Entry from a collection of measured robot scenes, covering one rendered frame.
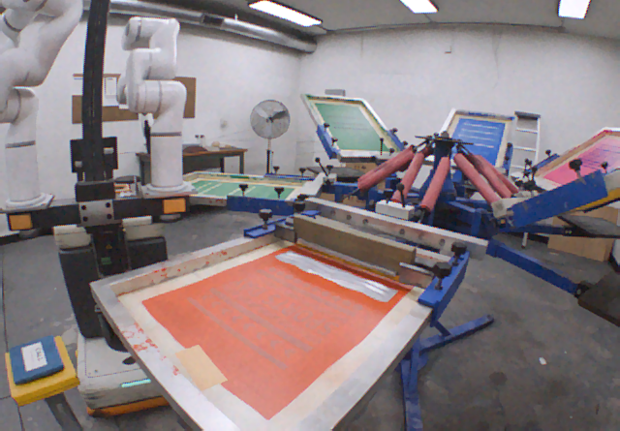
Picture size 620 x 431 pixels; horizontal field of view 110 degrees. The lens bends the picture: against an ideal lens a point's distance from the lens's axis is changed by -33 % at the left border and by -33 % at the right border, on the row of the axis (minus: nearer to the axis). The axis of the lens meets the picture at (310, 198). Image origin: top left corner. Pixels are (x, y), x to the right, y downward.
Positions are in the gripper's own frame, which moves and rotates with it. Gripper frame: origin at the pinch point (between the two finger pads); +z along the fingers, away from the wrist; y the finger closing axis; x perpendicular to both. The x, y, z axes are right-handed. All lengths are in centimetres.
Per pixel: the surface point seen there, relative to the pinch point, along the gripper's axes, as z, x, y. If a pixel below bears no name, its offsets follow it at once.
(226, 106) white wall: -115, -137, 359
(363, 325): 57, -28, -74
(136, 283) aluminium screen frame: 39, 13, -47
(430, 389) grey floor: 154, -94, -19
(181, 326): 47, 5, -63
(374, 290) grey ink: 56, -39, -64
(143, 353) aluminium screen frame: 46, 12, -74
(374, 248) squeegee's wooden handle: 47, -44, -60
